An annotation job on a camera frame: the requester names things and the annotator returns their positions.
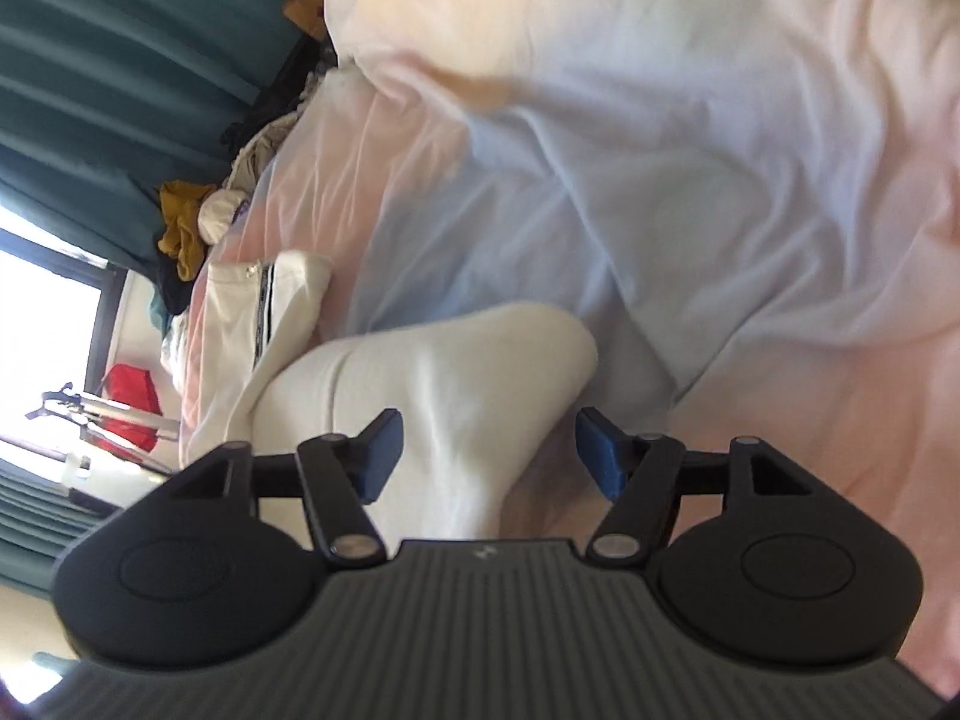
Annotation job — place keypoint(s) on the dark clothes pile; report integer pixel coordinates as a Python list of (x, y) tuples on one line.
[(307, 62)]

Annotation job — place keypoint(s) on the mustard yellow garment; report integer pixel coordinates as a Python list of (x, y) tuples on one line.
[(181, 241)]

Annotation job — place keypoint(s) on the pastel pink blue duvet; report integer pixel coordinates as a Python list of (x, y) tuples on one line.
[(751, 205)]

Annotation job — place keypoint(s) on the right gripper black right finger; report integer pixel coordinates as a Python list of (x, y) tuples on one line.
[(645, 479)]

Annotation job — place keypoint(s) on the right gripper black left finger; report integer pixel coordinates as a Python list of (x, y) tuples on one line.
[(335, 477)]

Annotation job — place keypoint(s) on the silver black tripod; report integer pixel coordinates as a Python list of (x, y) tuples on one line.
[(125, 419)]

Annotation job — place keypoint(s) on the cream white sweatpants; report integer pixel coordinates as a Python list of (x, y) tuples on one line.
[(478, 394)]

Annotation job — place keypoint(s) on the teal green curtain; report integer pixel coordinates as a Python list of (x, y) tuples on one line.
[(105, 100)]

